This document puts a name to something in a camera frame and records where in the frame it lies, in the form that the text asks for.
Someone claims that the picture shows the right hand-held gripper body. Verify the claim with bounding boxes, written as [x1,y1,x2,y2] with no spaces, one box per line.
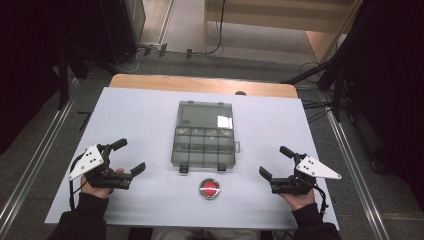
[270,152,343,196]

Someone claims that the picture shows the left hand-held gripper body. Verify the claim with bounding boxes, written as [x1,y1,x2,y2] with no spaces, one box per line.
[68,143,133,191]

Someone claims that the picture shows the person's left hand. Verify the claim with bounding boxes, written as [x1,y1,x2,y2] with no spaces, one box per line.
[80,168,125,200]

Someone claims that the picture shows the person's right hand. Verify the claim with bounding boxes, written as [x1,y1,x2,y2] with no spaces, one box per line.
[279,190,316,212]

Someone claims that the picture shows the white table board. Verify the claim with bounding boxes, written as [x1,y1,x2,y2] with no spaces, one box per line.
[44,86,340,231]

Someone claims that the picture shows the black angled floor tool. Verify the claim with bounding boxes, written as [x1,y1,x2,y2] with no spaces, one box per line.
[77,110,92,132]

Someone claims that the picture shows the round red silver-rimmed disc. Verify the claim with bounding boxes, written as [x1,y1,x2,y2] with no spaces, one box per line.
[198,177,221,201]

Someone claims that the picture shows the clear plastic compartment box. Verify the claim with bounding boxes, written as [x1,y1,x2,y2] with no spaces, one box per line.
[170,100,241,174]

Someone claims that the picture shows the black stand leg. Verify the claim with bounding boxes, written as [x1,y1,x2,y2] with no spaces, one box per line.
[280,59,335,85]

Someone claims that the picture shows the wooden table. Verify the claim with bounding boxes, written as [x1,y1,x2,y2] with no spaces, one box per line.
[108,73,299,100]

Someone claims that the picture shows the power strip with plugs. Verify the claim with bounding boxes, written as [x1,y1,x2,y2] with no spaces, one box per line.
[137,41,169,58]

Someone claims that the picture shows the black cabinet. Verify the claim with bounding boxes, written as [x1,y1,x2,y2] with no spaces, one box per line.
[99,0,147,65]

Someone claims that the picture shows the light wooden shelf unit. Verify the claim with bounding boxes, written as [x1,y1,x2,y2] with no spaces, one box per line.
[203,0,364,63]

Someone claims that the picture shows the right hand-held gripper cable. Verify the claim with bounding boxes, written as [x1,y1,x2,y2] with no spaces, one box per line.
[312,184,330,219]

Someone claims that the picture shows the hand-held gripper cable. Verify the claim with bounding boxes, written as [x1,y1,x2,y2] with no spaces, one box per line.
[68,152,88,212]
[312,184,330,219]

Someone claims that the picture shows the left hand-held gripper cable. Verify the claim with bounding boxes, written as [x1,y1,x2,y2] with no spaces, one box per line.
[68,152,88,212]

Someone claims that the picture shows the metal floor rail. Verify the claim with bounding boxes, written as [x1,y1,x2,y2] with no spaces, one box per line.
[324,109,392,240]
[0,79,80,228]

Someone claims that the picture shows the black floor cables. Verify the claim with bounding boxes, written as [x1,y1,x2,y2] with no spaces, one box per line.
[299,61,335,124]

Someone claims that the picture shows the white floor cable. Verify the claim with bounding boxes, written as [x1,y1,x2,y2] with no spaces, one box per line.
[114,49,142,75]

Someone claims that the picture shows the black stand post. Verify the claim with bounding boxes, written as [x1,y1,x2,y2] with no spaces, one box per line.
[57,49,72,111]

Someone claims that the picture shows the hanging black cable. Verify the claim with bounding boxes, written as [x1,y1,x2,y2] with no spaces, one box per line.
[202,0,227,57]

